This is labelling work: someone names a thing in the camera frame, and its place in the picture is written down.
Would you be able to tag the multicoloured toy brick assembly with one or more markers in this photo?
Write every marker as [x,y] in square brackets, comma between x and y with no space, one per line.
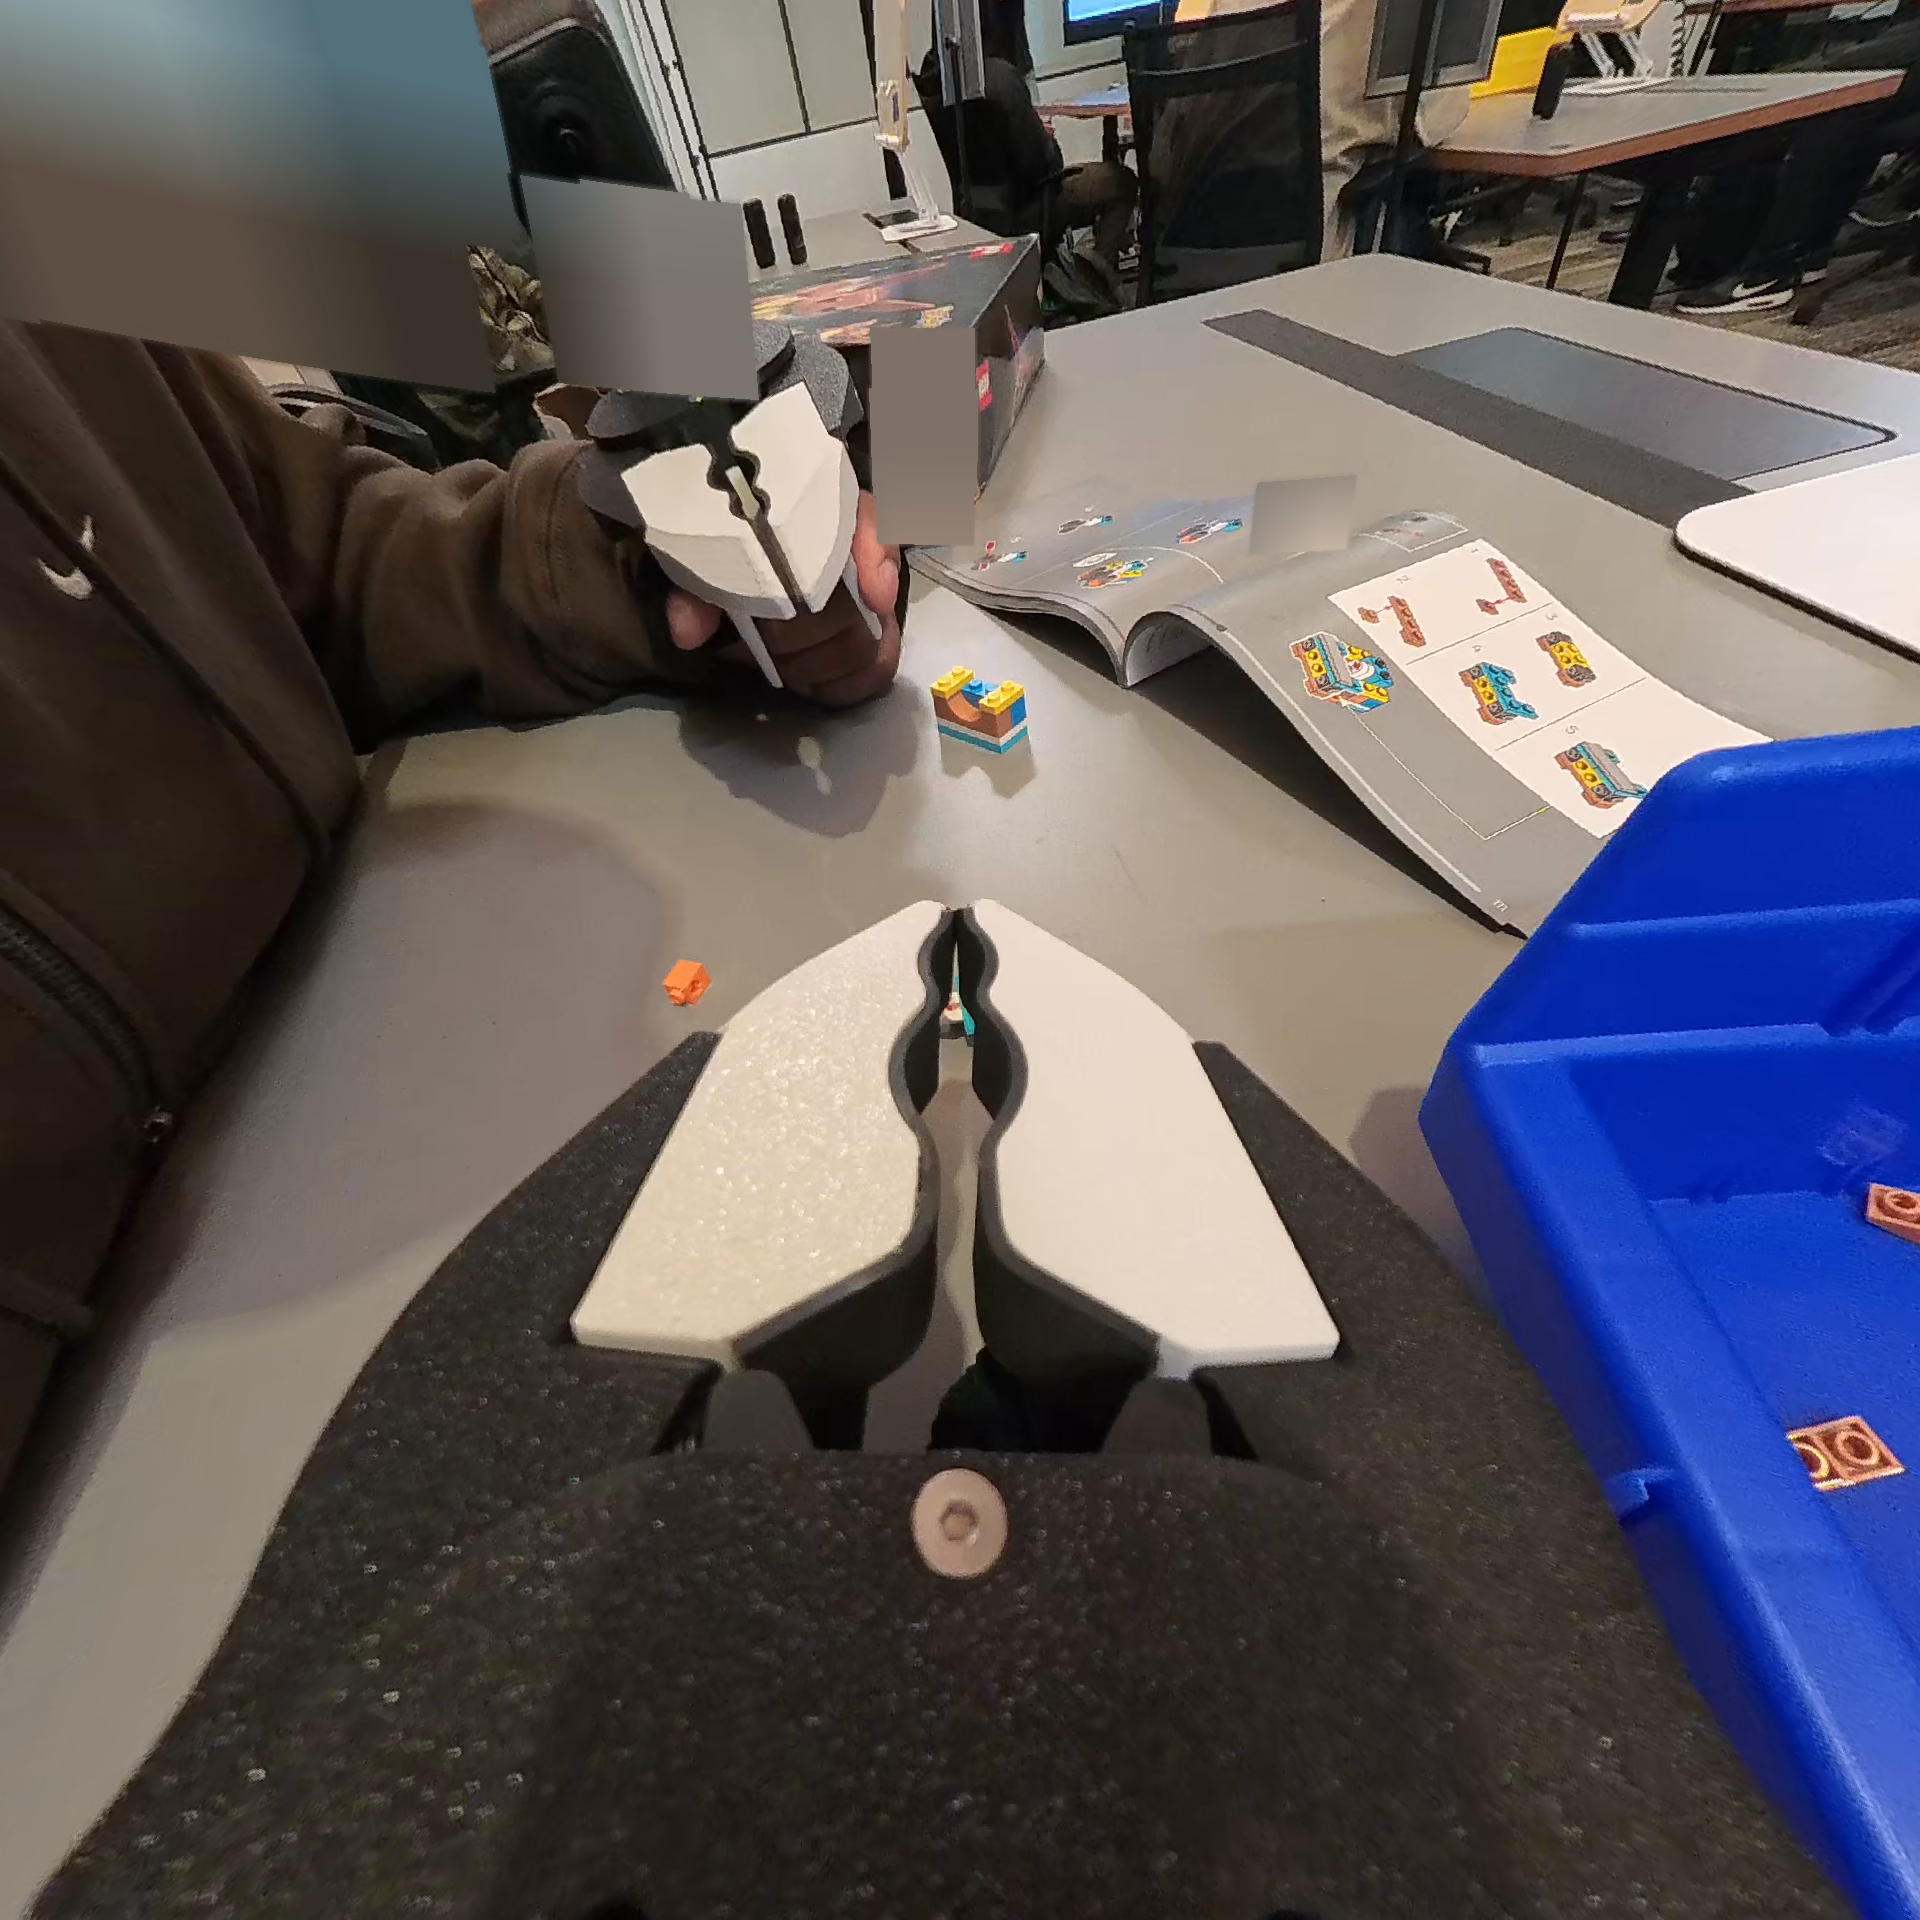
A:
[983,721]

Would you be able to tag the white phone stand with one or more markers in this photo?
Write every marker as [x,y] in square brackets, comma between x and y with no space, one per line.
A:
[896,120]

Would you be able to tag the toy set box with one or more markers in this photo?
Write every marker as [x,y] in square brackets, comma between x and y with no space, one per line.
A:
[901,293]

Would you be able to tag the orange toy brick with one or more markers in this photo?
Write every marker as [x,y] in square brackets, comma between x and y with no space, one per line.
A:
[686,984]

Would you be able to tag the yellow plastic bin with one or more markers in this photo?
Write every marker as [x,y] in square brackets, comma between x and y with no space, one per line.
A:
[1515,67]

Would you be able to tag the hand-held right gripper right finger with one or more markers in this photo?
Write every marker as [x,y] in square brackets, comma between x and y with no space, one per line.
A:
[1141,1185]

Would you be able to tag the black cylinder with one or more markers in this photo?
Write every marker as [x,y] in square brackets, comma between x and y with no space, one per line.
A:
[758,229]
[789,225]

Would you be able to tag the teal grey red brick assembly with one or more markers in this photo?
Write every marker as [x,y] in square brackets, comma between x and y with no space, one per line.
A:
[961,1023]

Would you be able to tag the tan tablet on white stand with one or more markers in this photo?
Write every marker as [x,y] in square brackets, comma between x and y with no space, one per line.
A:
[1613,30]

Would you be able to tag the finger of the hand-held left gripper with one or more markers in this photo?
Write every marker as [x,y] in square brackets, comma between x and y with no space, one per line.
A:
[819,494]
[698,518]

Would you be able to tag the grey instruction booklet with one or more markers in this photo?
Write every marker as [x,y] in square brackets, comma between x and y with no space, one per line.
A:
[1441,795]

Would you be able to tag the blue plastic bin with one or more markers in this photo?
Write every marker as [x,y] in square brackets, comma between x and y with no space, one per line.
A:
[1650,975]

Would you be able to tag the black mesh office chair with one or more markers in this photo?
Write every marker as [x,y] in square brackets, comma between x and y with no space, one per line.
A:
[1230,149]

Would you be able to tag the person's brown hooded jacket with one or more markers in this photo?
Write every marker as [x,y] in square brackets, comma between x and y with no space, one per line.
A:
[150,750]

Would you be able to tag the person's left forearm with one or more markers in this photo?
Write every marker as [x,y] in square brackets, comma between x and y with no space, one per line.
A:
[495,599]

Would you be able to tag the white desk mat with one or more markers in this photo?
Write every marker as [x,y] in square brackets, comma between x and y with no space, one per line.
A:
[1829,547]

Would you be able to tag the person's left hand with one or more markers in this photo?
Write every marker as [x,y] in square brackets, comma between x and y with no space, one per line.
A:
[840,661]

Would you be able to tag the grey desk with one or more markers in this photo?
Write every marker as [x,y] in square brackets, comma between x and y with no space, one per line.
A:
[1200,839]

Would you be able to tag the wood-topped office desk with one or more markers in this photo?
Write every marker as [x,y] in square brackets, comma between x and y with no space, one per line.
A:
[1650,129]

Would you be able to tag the group of brown toy plates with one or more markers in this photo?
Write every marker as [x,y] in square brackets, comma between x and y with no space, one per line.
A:
[1845,1455]

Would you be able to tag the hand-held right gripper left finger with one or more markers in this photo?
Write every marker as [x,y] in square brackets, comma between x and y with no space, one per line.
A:
[781,1171]

